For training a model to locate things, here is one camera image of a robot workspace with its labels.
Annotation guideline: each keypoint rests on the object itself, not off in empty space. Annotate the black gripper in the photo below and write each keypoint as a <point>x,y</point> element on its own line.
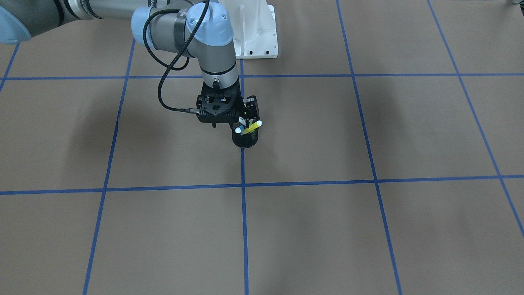
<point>250,105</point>

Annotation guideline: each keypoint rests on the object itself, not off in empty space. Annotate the yellow highlighter pen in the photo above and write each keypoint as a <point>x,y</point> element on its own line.
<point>253,126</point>

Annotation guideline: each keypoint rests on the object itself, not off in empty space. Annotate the blue marker pen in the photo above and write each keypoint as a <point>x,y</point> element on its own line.
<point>239,129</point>

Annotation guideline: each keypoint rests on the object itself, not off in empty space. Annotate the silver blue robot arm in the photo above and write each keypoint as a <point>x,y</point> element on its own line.
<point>169,30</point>

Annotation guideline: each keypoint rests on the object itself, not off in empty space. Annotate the black mesh pen cup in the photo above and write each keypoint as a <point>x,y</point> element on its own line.
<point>244,140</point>

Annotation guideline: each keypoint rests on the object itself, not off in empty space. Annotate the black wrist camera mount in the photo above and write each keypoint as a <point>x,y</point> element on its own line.
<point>217,109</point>

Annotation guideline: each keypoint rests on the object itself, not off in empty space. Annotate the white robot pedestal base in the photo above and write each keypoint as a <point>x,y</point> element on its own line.
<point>255,29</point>

